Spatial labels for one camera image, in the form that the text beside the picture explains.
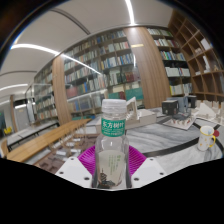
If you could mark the narrow bookshelf with white books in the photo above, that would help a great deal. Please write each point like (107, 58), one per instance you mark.
(175, 66)

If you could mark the clear plastic water bottle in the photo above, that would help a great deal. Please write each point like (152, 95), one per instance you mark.
(111, 150)

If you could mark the curved wooden slatted bench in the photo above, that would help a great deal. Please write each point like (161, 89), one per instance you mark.
(43, 141)

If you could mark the long slanted ceiling light strip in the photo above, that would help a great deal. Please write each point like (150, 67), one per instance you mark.
(36, 48)

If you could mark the dark grey building model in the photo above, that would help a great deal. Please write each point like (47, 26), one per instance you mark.
(175, 108)

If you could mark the bookshelf behind glass case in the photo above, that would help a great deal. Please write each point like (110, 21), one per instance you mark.
(45, 96)

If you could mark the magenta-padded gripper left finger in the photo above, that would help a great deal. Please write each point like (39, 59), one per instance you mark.
(75, 171)

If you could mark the wide bookshelf full of books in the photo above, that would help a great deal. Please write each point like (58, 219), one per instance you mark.
(106, 73)

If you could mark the flat round red coaster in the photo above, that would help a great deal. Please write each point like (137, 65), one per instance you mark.
(217, 133)

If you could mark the brown model on wooden board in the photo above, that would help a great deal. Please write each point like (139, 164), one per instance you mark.
(71, 148)

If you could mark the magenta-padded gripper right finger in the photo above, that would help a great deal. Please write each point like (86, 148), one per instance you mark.
(148, 171)

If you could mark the white building model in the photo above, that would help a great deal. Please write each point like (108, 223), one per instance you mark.
(141, 116)

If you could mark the straight ceiling light strip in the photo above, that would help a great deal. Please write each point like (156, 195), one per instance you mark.
(130, 11)

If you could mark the wooden cubby shelf unit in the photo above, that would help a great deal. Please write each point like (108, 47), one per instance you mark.
(206, 50)

